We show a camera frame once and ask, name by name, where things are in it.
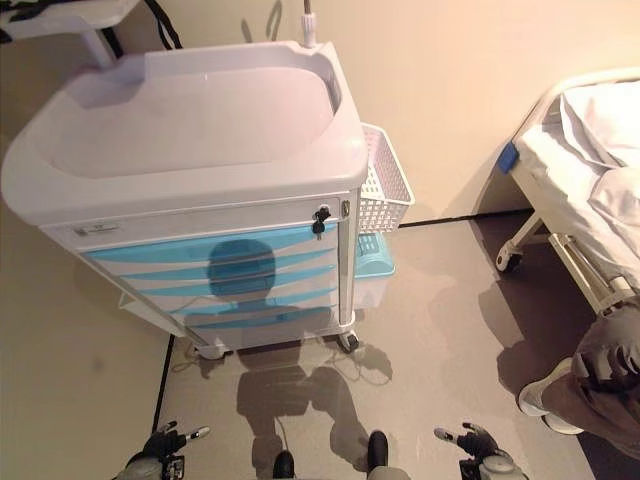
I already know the metal IV pole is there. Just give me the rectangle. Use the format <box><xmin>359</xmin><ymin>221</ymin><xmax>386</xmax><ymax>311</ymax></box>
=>
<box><xmin>298</xmin><ymin>0</ymin><xmax>322</xmax><ymax>52</ymax></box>

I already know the silver robot right leg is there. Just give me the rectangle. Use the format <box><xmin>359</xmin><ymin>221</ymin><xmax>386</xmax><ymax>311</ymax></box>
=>
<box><xmin>357</xmin><ymin>430</ymin><xmax>412</xmax><ymax>480</ymax></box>

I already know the light blue lidded waste bin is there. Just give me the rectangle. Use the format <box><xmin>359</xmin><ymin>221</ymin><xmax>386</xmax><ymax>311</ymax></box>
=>
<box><xmin>352</xmin><ymin>232</ymin><xmax>397</xmax><ymax>312</ymax></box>

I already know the white hospital bed frame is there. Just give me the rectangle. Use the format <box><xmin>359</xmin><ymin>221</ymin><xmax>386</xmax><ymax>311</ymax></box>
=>
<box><xmin>494</xmin><ymin>67</ymin><xmax>640</xmax><ymax>322</ymax></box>

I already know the person in grey-brown clothes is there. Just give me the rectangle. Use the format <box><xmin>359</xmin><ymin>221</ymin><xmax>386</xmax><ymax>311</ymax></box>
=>
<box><xmin>517</xmin><ymin>294</ymin><xmax>640</xmax><ymax>452</ymax></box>

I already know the black strap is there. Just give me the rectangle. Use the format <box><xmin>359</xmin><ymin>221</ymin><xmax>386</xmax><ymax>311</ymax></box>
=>
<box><xmin>102</xmin><ymin>0</ymin><xmax>184</xmax><ymax>61</ymax></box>

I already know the white bed sheet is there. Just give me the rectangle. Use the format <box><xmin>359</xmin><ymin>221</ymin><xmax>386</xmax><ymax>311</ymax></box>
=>
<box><xmin>517</xmin><ymin>82</ymin><xmax>640</xmax><ymax>292</ymax></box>

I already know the white lattice side basket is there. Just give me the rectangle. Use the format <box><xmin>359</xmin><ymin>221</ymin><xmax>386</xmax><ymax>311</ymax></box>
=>
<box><xmin>357</xmin><ymin>122</ymin><xmax>417</xmax><ymax>237</ymax></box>

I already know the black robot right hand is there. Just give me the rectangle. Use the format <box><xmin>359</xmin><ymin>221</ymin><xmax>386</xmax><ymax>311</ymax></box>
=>
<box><xmin>433</xmin><ymin>422</ymin><xmax>499</xmax><ymax>459</ymax></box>

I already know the white overbed table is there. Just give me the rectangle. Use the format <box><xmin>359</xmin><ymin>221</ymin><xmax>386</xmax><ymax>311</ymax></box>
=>
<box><xmin>0</xmin><ymin>0</ymin><xmax>147</xmax><ymax>72</ymax></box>

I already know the white and blue medical cart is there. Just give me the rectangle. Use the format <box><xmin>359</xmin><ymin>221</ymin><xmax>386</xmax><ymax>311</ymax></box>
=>
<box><xmin>0</xmin><ymin>39</ymin><xmax>366</xmax><ymax>362</ymax></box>

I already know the white sneaker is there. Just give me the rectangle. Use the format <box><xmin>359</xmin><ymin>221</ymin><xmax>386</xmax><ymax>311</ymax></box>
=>
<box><xmin>518</xmin><ymin>357</ymin><xmax>574</xmax><ymax>418</ymax></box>
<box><xmin>542</xmin><ymin>412</ymin><xmax>587</xmax><ymax>437</ymax></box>

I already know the blue bed corner bumper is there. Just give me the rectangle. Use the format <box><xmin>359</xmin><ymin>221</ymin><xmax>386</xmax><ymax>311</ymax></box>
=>
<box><xmin>498</xmin><ymin>142</ymin><xmax>522</xmax><ymax>175</ymax></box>

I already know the black key bunch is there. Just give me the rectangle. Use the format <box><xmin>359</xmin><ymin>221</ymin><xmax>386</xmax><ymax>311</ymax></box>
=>
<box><xmin>310</xmin><ymin>207</ymin><xmax>333</xmax><ymax>242</ymax></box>

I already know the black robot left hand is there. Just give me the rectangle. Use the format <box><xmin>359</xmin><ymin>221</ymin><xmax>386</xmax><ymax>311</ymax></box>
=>
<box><xmin>132</xmin><ymin>420</ymin><xmax>212</xmax><ymax>469</ymax></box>

